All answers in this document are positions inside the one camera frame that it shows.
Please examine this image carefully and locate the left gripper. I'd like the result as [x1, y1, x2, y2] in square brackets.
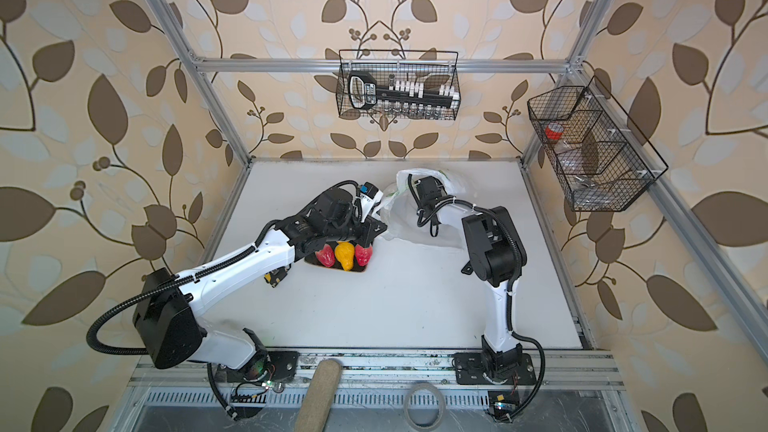
[324, 206, 391, 247]

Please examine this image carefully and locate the red fake strawberry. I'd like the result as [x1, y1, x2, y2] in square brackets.
[354, 244, 373, 267]
[315, 244, 336, 268]

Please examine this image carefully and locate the white plastic bag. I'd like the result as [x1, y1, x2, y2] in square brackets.
[378, 168, 475, 249]

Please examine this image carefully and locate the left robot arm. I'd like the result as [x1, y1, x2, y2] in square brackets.
[86, 180, 387, 420]

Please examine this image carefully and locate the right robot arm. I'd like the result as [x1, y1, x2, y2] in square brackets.
[406, 175, 546, 423]

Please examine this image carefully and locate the black square plate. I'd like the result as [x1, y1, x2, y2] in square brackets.
[303, 241, 372, 273]

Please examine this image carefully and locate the yellow black tape measure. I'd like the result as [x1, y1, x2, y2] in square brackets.
[263, 267, 289, 288]

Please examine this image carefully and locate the black adjustable wrench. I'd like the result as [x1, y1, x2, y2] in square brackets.
[461, 262, 474, 275]

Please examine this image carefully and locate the black socket tool set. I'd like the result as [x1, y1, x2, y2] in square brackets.
[346, 71, 461, 114]

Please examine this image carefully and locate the red item in basket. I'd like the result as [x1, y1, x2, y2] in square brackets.
[544, 122, 565, 144]

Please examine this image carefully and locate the cardboard tube roll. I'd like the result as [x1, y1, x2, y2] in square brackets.
[294, 359, 343, 432]

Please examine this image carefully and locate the tape roll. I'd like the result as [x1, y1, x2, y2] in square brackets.
[403, 382, 447, 432]

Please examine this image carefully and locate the rear wire basket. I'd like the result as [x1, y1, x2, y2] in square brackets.
[335, 48, 462, 121]

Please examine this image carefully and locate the side wire basket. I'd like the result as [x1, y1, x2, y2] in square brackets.
[527, 77, 668, 212]

